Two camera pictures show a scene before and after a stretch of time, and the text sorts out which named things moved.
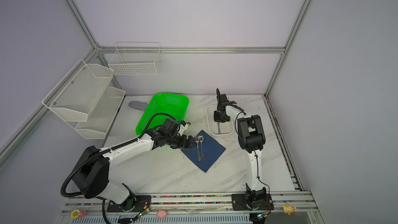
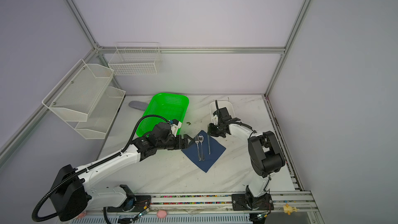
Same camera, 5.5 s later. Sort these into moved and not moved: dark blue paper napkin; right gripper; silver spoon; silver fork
Moved: right gripper
Not moved: dark blue paper napkin; silver spoon; silver fork
